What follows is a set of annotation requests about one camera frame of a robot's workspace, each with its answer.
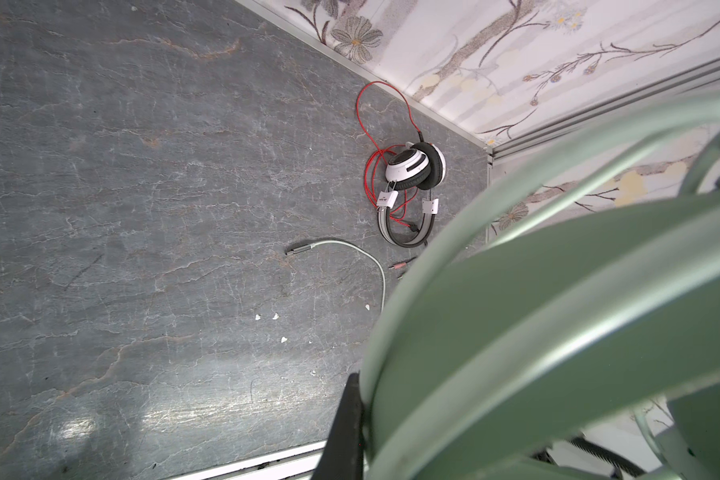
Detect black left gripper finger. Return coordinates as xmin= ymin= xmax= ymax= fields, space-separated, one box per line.
xmin=311 ymin=372 xmax=364 ymax=480

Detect mint green headphones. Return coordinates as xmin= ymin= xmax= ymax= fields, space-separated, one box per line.
xmin=360 ymin=93 xmax=720 ymax=479

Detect white black headphones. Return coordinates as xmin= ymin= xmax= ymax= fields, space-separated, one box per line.
xmin=376 ymin=141 xmax=447 ymax=249

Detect red headphone cable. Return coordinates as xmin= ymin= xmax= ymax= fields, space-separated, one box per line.
xmin=355 ymin=80 xmax=433 ymax=278

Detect black corrugated cable conduit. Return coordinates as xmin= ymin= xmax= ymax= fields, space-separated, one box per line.
xmin=566 ymin=436 xmax=646 ymax=478

